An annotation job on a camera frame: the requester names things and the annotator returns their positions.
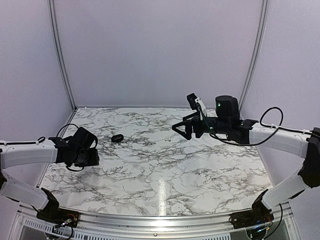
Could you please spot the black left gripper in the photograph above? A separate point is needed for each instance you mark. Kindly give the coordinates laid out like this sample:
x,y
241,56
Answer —
x,y
94,160

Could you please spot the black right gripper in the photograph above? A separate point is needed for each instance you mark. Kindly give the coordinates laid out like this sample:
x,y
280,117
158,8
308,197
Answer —
x,y
189,124

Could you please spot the black earbud charging case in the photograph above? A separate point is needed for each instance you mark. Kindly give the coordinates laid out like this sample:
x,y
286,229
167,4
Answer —
x,y
117,138

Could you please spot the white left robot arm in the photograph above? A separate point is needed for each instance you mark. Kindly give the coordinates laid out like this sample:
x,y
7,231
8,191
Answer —
x,y
54,150

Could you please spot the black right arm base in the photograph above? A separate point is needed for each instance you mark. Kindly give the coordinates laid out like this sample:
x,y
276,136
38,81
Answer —
x,y
257,215

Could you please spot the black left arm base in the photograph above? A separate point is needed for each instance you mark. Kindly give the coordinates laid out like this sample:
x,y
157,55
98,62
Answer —
x,y
54,214

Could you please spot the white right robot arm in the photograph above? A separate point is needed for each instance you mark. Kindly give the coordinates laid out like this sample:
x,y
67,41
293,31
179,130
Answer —
x,y
249,133

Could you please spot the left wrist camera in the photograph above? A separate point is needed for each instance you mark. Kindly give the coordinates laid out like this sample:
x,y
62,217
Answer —
x,y
82,140

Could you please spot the aluminium front rail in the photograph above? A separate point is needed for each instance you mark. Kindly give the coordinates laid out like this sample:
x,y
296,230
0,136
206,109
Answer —
x,y
102,226

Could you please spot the right aluminium wall post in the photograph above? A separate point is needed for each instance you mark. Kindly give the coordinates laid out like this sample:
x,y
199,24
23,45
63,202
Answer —
x,y
255,53

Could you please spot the aluminium wall post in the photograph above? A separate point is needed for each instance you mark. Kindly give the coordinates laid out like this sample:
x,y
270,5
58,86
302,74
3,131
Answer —
x,y
59,53
255,53

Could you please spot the left aluminium wall post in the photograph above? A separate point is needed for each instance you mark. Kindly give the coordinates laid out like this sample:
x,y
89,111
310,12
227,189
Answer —
x,y
59,53

